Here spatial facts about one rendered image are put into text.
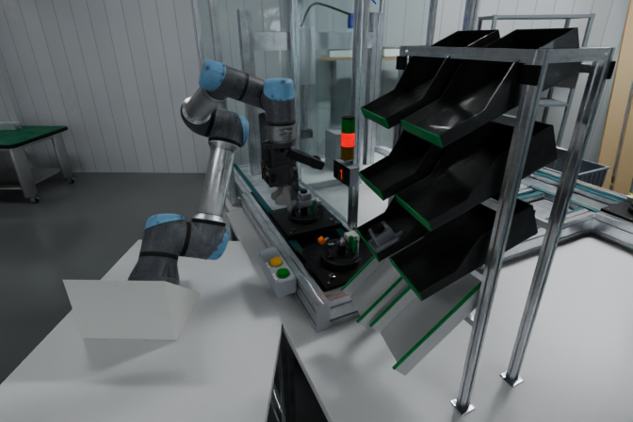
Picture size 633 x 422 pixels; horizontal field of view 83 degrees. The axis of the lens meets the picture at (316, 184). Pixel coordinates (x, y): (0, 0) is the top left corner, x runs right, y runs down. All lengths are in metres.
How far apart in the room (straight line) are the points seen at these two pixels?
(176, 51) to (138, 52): 0.46
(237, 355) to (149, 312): 0.28
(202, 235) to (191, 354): 0.36
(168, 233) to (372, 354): 0.71
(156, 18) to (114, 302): 4.00
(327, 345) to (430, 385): 0.29
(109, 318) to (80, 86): 4.40
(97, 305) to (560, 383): 1.26
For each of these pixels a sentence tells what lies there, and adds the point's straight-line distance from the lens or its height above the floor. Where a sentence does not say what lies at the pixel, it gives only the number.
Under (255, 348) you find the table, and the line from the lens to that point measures 1.13.
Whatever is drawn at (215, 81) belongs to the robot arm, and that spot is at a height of 1.58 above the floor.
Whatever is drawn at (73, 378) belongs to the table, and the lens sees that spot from 1.24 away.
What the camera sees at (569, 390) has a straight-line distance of 1.20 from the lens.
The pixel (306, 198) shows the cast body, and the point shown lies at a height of 1.07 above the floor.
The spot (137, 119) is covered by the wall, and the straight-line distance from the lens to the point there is 5.13.
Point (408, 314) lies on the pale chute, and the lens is 0.95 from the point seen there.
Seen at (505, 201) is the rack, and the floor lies 1.41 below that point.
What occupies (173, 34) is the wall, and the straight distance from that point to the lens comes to 4.77.
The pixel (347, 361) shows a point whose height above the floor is 0.86.
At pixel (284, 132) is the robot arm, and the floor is 1.46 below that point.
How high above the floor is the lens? 1.68
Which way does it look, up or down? 23 degrees down
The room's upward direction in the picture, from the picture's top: straight up
